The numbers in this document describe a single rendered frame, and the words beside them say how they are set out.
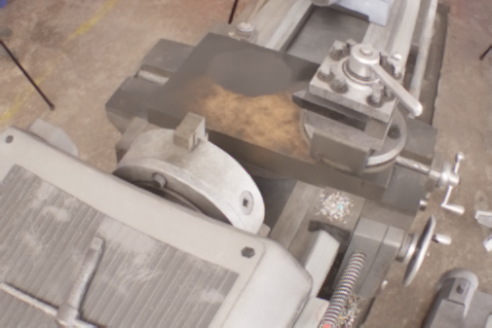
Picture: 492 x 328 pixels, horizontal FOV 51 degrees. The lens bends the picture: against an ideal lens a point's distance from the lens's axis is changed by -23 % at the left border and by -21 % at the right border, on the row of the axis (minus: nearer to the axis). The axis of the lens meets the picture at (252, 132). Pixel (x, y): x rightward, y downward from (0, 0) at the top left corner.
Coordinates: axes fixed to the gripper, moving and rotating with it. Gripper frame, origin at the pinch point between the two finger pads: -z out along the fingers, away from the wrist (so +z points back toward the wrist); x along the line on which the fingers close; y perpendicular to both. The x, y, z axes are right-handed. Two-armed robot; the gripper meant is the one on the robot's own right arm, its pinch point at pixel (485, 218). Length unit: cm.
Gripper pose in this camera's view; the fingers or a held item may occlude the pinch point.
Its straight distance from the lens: 151.2
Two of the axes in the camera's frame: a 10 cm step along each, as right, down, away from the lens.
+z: 9.2, 3.1, -2.3
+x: 2.6, -0.3, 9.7
